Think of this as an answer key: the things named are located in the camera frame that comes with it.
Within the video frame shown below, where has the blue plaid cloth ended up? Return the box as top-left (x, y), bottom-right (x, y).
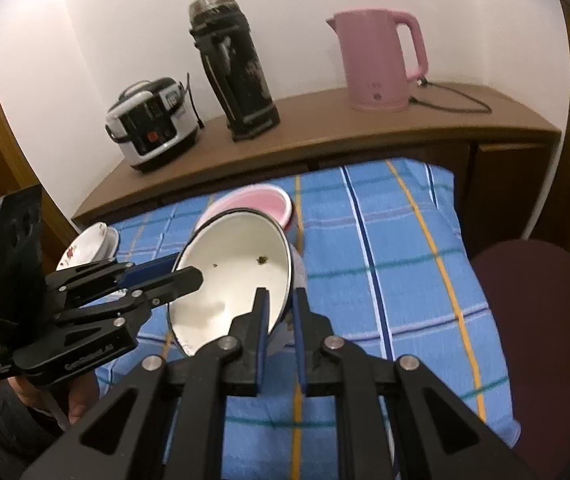
top-left (92, 158), bottom-right (523, 480)

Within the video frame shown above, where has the white black rice cooker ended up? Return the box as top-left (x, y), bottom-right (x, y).
top-left (105, 77), bottom-right (202, 174)

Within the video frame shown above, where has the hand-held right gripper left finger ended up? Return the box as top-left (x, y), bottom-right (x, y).
top-left (22, 287), bottom-right (270, 480)

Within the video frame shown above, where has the brown wooden cabinet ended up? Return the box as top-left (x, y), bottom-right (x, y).
top-left (71, 80), bottom-right (564, 261)

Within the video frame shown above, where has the person's left hand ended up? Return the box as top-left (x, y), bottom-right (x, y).
top-left (7, 371), bottom-right (102, 427)

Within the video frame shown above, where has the rice cooker black cord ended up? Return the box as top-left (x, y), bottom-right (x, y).
top-left (184, 73), bottom-right (206, 129)

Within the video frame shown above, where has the black thermos flask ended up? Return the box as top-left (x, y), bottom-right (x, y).
top-left (188, 0), bottom-right (281, 142)

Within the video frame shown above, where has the white enamel bowl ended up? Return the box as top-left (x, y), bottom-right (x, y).
top-left (167, 208), bottom-right (308, 359)

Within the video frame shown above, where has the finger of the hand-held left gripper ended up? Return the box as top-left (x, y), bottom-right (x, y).
top-left (44, 252), bottom-right (180, 307)
top-left (52, 266), bottom-right (204, 328)

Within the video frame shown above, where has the pink bowl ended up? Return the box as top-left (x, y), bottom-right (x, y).
top-left (194, 184), bottom-right (296, 235)

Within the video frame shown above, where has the black kettle power cable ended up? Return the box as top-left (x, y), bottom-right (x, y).
top-left (409, 77), bottom-right (494, 115)

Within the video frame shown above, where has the pink electric kettle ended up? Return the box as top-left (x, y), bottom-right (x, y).
top-left (326, 8), bottom-right (428, 113)

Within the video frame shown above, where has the maroon chair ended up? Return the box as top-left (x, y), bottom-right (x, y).
top-left (472, 239), bottom-right (570, 480)

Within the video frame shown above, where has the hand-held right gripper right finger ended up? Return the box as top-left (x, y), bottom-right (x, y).
top-left (292, 287), bottom-right (536, 480)

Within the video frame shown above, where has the floral white plate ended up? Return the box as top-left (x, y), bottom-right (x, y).
top-left (56, 222), bottom-right (109, 272)

